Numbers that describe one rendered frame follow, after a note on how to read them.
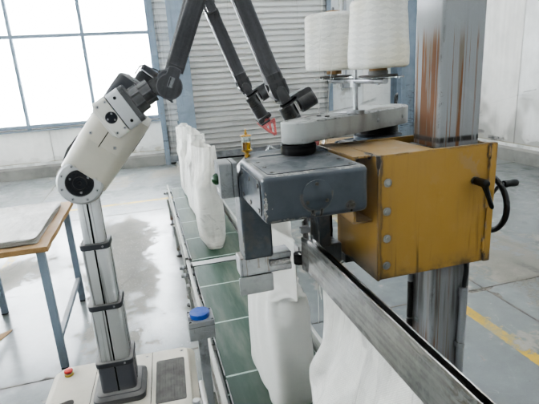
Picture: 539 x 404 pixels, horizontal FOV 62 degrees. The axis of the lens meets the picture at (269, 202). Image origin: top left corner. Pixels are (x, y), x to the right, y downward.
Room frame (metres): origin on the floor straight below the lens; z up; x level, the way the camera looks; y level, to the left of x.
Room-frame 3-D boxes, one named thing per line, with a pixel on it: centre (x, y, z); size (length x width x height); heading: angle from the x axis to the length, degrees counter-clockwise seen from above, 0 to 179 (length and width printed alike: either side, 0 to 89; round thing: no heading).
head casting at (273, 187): (1.05, -0.06, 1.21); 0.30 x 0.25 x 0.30; 15
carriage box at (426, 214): (1.17, -0.38, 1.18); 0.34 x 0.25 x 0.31; 105
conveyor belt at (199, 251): (3.84, 0.62, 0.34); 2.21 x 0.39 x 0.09; 15
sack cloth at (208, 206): (3.14, 0.44, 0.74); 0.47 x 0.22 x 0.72; 13
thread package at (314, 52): (1.36, -0.21, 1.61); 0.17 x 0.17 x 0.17
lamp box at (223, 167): (1.12, 0.11, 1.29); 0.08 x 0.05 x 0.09; 15
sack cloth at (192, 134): (3.86, 0.61, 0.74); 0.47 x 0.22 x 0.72; 16
